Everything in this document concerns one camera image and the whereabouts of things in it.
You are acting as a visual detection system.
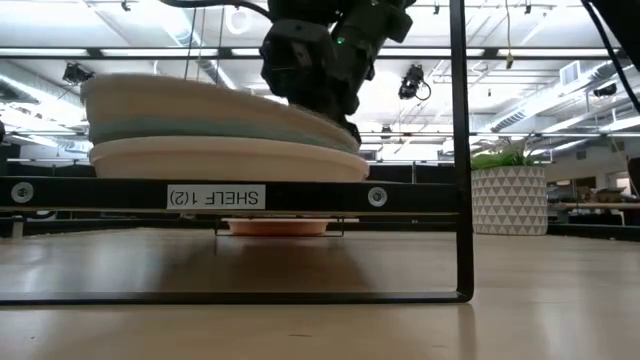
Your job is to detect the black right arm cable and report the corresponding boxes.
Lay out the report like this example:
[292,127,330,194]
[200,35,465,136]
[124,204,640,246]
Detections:
[158,0,274,22]

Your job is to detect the background wooden table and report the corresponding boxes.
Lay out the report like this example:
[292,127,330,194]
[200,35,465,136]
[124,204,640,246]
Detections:
[548,200,640,226]

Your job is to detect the hanging ceiling cable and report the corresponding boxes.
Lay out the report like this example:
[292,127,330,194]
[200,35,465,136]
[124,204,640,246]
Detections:
[504,0,515,70]

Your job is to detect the salmon plate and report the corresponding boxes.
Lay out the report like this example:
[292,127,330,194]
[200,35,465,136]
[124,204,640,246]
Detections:
[225,218,332,237]

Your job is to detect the grey plate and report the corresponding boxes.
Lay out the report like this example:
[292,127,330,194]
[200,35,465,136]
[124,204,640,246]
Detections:
[80,72,354,146]

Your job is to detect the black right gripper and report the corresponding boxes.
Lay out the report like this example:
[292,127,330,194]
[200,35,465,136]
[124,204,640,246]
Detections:
[259,18,374,147]

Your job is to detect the peach plate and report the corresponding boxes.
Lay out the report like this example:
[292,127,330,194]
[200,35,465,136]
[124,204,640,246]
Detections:
[89,134,371,183]

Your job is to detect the black aluminium rig frame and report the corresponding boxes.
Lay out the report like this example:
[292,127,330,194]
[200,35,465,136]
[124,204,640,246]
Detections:
[0,214,640,243]

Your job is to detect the potted plant in patterned pot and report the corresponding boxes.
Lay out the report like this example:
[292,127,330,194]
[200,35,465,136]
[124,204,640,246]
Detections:
[469,133,550,237]

